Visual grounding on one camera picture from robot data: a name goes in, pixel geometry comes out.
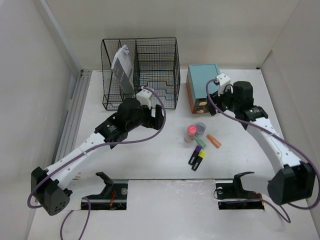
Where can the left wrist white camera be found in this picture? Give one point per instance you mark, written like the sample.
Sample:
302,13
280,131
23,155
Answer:
144,96

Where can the black wire mesh desk organizer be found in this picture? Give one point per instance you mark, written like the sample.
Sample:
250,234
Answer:
155,63

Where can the green mini highlighter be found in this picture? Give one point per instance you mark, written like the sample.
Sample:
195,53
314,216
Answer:
200,142

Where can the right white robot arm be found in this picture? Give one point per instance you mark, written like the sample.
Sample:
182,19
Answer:
294,173

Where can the yellow cap highlighter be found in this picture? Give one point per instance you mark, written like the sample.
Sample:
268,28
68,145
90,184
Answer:
198,160

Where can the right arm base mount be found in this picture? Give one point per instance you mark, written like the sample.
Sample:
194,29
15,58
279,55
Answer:
231,195

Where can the purple cap highlighter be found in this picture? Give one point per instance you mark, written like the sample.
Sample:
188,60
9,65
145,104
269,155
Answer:
194,155

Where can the grey setup guide booklet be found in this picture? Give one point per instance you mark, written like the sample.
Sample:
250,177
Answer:
123,69

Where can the wrist white camera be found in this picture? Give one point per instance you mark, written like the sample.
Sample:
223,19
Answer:
222,80
144,96

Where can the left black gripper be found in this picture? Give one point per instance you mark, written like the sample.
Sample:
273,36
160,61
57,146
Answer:
153,122

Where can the teal drawer box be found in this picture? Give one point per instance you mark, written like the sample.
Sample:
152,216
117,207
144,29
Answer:
197,78

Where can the orange mini highlighter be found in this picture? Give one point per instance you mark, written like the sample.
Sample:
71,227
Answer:
214,141

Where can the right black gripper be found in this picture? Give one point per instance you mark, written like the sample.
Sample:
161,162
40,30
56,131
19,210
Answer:
216,99

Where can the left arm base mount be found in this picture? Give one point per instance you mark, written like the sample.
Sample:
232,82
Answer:
113,196

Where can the pink cap glitter bottle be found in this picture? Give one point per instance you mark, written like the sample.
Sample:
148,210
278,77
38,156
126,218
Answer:
190,133

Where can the aluminium rail frame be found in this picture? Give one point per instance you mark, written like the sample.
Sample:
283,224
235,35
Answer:
66,141

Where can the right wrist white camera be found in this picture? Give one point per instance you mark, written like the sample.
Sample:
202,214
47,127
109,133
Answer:
222,80

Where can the clear jar of paper clips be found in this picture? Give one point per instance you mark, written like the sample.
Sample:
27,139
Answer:
200,129

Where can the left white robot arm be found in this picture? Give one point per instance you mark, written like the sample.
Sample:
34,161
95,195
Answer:
52,188

